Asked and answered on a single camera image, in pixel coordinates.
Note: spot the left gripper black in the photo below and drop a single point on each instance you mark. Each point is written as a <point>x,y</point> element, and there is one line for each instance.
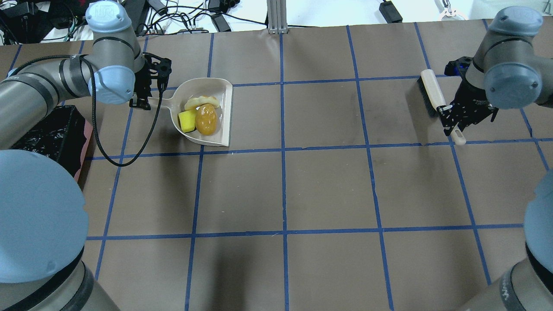
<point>139,89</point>

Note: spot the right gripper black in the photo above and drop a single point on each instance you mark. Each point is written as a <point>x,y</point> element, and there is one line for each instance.
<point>473,99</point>

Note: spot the beige hand brush black bristles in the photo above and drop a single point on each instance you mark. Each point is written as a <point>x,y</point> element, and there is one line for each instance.
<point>433,97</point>

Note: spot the beige plastic dustpan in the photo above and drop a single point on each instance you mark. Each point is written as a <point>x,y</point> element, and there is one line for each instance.
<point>222,89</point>

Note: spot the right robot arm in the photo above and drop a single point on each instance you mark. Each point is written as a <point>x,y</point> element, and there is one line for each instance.
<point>505,73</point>

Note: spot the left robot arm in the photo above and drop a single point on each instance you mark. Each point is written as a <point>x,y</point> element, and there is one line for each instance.
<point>43,222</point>

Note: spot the pink bin black liner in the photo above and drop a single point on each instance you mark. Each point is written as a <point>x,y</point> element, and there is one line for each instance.
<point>63,136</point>

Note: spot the peanut-shaped bread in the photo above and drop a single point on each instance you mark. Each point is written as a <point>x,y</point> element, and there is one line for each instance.
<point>196,102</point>

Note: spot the yellow sponge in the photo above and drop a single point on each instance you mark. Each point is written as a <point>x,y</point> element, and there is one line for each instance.
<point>187,120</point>

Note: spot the potato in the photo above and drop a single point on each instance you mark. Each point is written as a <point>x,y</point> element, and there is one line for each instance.
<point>206,120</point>

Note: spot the black power adapter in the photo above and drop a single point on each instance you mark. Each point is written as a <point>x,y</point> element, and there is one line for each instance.
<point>137,10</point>

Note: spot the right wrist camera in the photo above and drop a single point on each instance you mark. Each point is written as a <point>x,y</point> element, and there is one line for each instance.
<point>458,67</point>

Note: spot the aluminium frame post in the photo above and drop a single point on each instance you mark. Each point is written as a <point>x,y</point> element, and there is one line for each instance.
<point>277,17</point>

